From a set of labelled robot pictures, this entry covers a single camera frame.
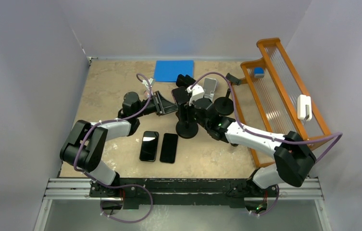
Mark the blue foam mat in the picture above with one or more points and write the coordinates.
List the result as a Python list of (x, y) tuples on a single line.
[(168, 70)]

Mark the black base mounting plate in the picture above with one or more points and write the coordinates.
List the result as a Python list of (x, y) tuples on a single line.
[(234, 193)]

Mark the aluminium frame rail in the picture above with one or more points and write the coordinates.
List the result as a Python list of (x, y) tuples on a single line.
[(79, 189)]

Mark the black round base phone stand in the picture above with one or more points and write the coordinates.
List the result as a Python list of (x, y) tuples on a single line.
[(188, 131)]

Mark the black phone purple edge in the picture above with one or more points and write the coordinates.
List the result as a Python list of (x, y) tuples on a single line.
[(180, 95)]

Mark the pink patterned bottle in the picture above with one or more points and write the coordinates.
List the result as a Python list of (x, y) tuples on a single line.
[(146, 94)]

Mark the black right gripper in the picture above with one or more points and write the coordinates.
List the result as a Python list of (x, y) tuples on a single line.
[(184, 108)]

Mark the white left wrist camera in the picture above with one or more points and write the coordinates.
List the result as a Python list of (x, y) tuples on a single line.
[(148, 83)]

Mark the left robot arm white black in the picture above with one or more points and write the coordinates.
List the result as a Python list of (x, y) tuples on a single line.
[(85, 143)]

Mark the white clip on rack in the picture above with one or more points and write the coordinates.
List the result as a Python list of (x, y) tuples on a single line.
[(304, 108)]

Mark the blue sponge block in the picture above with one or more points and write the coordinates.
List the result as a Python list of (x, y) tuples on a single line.
[(258, 72)]

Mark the black phone white stripe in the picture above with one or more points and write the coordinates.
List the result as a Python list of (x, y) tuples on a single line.
[(149, 146)]

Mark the white silver phone stand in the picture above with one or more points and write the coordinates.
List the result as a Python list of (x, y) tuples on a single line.
[(209, 87)]

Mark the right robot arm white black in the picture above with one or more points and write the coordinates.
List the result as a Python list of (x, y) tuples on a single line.
[(292, 159)]

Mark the orange wooden rack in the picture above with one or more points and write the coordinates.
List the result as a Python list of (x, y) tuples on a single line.
[(270, 103)]

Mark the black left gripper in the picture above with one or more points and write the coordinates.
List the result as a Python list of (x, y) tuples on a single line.
[(168, 107)]

